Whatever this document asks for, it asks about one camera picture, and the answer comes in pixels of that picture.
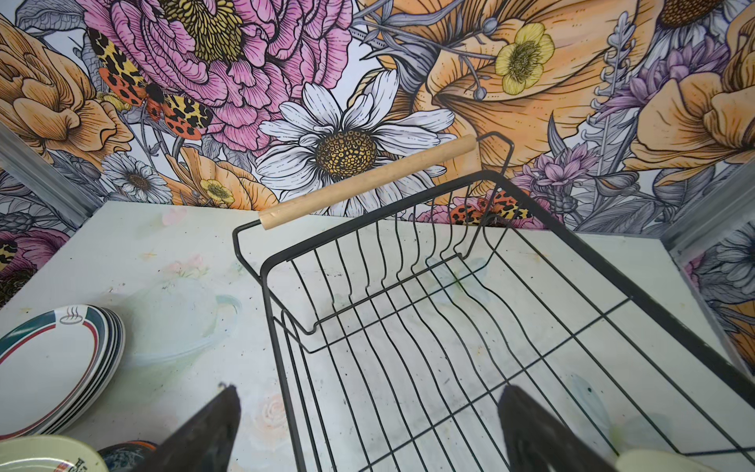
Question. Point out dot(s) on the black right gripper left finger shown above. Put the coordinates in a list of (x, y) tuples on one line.
[(204, 443)]

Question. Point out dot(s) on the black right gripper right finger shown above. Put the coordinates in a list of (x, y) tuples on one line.
[(536, 441)]

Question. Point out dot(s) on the teal blue patterned plate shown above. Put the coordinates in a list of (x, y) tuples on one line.
[(127, 455)]

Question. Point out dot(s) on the plain cream plate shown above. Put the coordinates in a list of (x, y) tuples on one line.
[(656, 461)]

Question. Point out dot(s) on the beige green rimmed plate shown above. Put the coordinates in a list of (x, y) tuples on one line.
[(49, 453)]

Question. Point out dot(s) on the rearmost green red rimmed plate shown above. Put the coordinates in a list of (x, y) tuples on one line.
[(47, 363)]

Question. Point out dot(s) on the black wire dish rack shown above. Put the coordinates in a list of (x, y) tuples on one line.
[(395, 333)]

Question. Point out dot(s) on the far wooden rack handle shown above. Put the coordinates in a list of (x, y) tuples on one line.
[(365, 182)]

